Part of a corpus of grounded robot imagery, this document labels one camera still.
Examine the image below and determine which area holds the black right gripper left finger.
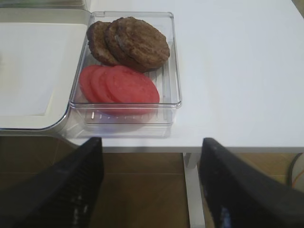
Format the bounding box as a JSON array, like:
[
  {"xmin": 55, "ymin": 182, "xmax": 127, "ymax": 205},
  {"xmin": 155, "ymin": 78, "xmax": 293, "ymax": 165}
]
[{"xmin": 0, "ymin": 137, "xmax": 104, "ymax": 228}]

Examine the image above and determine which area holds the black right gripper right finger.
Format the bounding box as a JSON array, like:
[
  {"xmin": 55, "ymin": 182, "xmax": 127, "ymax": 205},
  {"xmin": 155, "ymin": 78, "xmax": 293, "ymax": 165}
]
[{"xmin": 199, "ymin": 138, "xmax": 304, "ymax": 228}]

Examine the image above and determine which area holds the clear lettuce and cheese container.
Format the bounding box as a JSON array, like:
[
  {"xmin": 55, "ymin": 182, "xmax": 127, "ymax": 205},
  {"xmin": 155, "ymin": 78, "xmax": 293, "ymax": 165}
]
[{"xmin": 0, "ymin": 0, "xmax": 91, "ymax": 10}]

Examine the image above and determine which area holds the white table leg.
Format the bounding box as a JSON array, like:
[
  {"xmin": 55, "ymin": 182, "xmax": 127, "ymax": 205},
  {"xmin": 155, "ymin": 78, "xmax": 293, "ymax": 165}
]
[{"xmin": 183, "ymin": 152, "xmax": 205, "ymax": 228}]

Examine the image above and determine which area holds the middle red tomato slice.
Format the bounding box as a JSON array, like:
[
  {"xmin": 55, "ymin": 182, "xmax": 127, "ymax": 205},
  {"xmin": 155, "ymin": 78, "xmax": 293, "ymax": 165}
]
[{"xmin": 90, "ymin": 66, "xmax": 114, "ymax": 103}]

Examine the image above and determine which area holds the red tomato slice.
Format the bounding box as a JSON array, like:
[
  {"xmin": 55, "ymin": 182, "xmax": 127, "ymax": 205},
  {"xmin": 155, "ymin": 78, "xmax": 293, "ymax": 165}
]
[
  {"xmin": 79, "ymin": 65, "xmax": 100, "ymax": 103},
  {"xmin": 105, "ymin": 66, "xmax": 160, "ymax": 104},
  {"xmin": 90, "ymin": 66, "xmax": 114, "ymax": 103}
]

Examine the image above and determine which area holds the front red tomato slice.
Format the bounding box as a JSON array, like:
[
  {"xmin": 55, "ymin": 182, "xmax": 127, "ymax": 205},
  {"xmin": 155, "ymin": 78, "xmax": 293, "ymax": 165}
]
[{"xmin": 105, "ymin": 66, "xmax": 160, "ymax": 104}]

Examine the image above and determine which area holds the rear red tomato slice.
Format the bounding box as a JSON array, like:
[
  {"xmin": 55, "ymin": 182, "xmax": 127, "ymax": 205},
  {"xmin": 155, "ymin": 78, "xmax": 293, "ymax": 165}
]
[{"xmin": 79, "ymin": 65, "xmax": 100, "ymax": 103}]

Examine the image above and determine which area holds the clear patty and tomato container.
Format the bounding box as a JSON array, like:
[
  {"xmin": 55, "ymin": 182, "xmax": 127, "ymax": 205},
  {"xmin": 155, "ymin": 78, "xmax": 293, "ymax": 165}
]
[{"xmin": 66, "ymin": 11, "xmax": 182, "ymax": 138}]

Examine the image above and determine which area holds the white serving tray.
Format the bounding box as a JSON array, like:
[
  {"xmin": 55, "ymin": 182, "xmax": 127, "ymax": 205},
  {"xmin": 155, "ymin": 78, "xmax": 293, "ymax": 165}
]
[{"xmin": 0, "ymin": 8, "xmax": 91, "ymax": 136}]

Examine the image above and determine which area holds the rear brown meat patty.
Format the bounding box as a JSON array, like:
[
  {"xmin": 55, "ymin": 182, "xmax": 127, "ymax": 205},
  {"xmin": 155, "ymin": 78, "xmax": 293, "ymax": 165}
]
[{"xmin": 86, "ymin": 21, "xmax": 120, "ymax": 66}]

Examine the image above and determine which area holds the brown meat patty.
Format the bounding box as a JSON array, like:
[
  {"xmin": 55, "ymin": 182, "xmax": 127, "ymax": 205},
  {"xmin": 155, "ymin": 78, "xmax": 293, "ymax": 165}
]
[
  {"xmin": 86, "ymin": 21, "xmax": 120, "ymax": 66},
  {"xmin": 104, "ymin": 17, "xmax": 170, "ymax": 72}
]

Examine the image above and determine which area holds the front brown meat patty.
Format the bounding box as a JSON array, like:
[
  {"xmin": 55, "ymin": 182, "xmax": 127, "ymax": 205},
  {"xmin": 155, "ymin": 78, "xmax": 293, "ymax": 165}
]
[{"xmin": 104, "ymin": 17, "xmax": 170, "ymax": 72}]

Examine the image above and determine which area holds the black floor cable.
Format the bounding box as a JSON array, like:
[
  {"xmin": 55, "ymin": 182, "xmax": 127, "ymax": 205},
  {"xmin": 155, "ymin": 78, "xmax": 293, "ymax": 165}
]
[{"xmin": 287, "ymin": 153, "xmax": 304, "ymax": 188}]

